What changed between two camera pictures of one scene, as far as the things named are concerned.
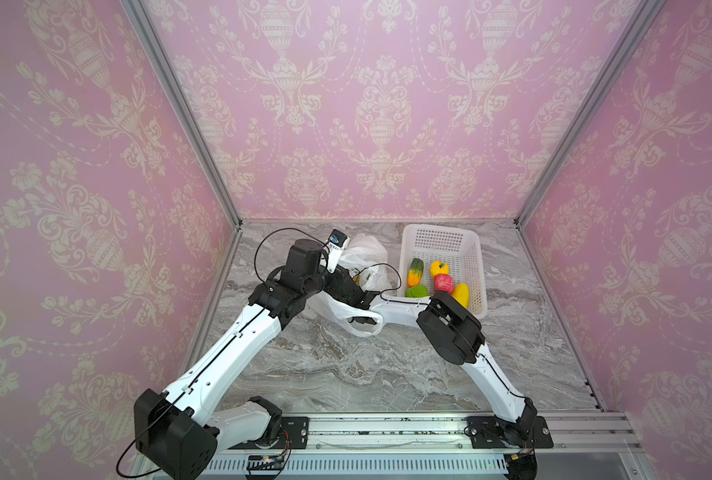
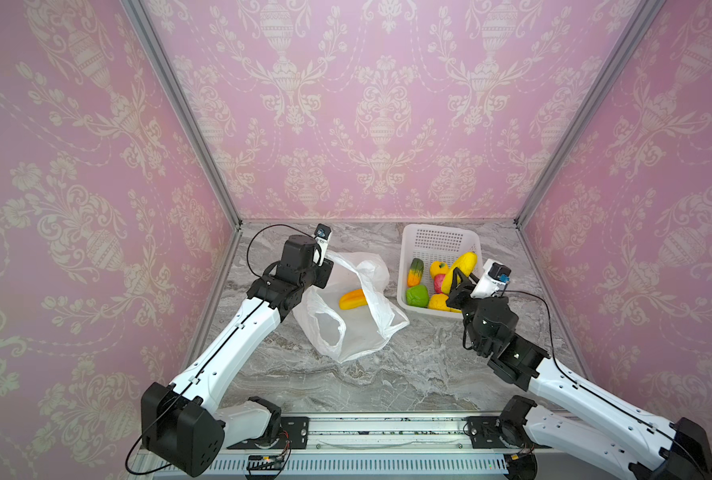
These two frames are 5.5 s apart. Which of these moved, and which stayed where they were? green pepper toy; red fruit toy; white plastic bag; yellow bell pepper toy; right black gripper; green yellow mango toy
Moved: white plastic bag; right black gripper
Stayed: red fruit toy; green yellow mango toy; yellow bell pepper toy; green pepper toy
